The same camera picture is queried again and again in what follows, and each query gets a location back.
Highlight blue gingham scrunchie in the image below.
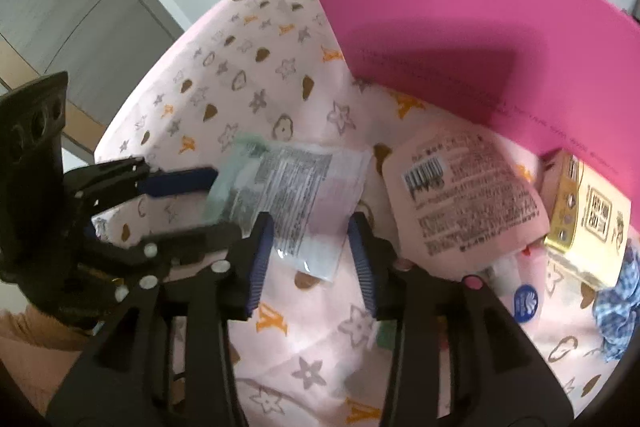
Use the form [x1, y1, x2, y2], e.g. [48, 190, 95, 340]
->
[592, 243, 639, 362]

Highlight small green white sachet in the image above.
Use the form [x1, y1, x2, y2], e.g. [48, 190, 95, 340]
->
[203, 134, 372, 282]

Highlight pink cardboard box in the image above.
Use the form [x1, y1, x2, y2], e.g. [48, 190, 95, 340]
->
[319, 0, 639, 196]

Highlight pink wipes pack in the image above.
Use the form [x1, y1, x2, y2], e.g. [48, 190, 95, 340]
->
[382, 119, 550, 281]

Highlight grey door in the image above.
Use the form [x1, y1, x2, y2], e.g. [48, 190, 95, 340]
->
[1, 0, 182, 160]

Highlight yellow pocket tissue pack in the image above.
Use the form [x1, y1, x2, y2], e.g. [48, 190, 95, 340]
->
[540, 150, 631, 291]

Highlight peach sleeve forearm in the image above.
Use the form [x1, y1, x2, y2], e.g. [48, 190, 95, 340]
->
[1, 305, 92, 416]

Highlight pink floral tissue pack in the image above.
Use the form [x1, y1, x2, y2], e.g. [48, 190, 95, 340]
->
[369, 246, 554, 353]

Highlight pink patterned tablecloth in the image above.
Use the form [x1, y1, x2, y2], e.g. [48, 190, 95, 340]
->
[96, 0, 639, 426]

